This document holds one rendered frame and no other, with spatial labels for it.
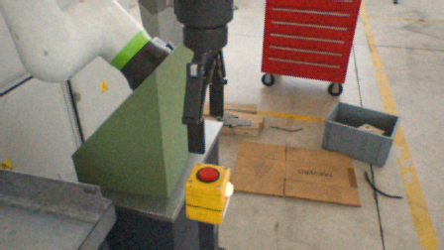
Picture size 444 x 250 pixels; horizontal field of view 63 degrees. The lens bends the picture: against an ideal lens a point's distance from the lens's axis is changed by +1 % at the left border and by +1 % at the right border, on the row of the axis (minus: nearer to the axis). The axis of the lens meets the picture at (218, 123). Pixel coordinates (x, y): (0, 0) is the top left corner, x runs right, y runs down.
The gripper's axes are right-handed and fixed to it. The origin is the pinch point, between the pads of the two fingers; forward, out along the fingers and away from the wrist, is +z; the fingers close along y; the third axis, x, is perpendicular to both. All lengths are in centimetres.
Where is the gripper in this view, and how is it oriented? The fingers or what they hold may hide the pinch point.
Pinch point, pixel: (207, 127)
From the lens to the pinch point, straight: 69.5
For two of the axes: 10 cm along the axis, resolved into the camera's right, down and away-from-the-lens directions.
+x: 9.7, 1.3, -2.2
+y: -2.5, 5.1, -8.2
